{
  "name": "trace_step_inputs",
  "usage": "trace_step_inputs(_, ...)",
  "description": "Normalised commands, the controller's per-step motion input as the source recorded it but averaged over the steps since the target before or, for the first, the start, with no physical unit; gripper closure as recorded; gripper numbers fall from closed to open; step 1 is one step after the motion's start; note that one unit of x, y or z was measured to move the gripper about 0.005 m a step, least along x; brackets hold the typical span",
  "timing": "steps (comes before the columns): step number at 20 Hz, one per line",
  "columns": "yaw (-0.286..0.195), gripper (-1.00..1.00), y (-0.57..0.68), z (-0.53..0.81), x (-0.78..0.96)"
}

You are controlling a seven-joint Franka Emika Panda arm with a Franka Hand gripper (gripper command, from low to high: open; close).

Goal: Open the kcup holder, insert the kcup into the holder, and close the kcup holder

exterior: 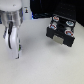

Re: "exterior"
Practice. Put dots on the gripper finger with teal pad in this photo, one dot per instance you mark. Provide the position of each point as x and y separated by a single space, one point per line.
14 40

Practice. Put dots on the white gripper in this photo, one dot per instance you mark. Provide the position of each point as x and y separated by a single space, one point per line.
11 16

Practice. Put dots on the black kcup holder drawer box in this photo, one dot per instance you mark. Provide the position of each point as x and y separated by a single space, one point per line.
65 12

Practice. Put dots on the red white kcup in drawer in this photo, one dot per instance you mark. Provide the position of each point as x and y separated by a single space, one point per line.
53 26

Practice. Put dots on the orange lid kcup in drawer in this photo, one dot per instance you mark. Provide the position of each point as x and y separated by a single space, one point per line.
55 18

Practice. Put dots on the red lid kcup in drawer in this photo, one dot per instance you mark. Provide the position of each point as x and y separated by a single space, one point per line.
69 32

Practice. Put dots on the blue lid kcup in drawer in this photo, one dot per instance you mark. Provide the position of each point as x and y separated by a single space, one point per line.
69 23

